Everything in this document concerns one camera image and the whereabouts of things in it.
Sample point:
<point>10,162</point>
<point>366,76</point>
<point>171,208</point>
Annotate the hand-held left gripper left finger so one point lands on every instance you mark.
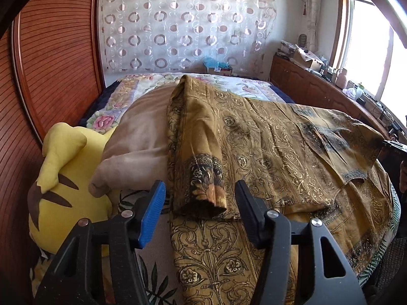
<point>152,216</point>

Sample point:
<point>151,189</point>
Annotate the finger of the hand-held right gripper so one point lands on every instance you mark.
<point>396,147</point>

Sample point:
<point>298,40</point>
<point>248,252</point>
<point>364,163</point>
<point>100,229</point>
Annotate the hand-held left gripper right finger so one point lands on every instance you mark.
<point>251,209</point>

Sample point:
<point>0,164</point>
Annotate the ochre patterned shirt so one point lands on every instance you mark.
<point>270,152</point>

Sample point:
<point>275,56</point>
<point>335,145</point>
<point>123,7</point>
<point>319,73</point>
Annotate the small black box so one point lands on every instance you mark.
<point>361,101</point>

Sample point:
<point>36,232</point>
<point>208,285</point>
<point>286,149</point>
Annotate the leaf print bed sheet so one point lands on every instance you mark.
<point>159,279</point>

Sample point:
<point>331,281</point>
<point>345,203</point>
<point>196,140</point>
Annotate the green capped bottle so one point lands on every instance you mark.
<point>359,91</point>

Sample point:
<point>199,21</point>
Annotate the white plastic bag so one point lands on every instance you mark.
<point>349,92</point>

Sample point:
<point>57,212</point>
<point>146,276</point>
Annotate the beige pillow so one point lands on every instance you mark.
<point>136,139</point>

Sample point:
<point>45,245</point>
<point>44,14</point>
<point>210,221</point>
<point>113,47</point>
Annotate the white plastic jug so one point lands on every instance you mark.
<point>342,79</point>

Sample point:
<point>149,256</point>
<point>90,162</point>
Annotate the yellow plush toy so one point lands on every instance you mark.
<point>63,171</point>

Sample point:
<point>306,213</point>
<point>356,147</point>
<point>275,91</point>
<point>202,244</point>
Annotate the wooden framed window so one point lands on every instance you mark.
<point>368,47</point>

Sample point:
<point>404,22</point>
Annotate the long wooden cabinet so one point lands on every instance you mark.
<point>308,85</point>

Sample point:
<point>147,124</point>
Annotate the navy blue bed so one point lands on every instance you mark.
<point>281,93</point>

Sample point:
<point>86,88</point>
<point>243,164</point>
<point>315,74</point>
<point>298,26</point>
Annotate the open cardboard box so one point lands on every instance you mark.
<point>305,58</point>

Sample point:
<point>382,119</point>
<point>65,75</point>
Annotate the floral quilt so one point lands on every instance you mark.
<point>127,85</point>

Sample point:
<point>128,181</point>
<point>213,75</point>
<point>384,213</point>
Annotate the dark oval device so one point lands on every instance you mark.
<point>303,41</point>

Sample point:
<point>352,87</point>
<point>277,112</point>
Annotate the cardboard box with blue bag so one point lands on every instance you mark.
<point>219,68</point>

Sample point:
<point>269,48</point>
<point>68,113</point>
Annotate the stack of patterned boxes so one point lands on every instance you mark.
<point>286,49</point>

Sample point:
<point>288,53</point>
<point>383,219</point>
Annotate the wooden louvred wardrobe door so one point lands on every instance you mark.
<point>12,149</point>
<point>60,54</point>

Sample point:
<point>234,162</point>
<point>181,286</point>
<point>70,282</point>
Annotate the white patterned window drape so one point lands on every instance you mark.
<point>311,6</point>

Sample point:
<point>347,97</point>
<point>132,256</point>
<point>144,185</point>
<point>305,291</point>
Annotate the sheer circle pattern curtain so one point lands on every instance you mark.
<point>184,22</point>

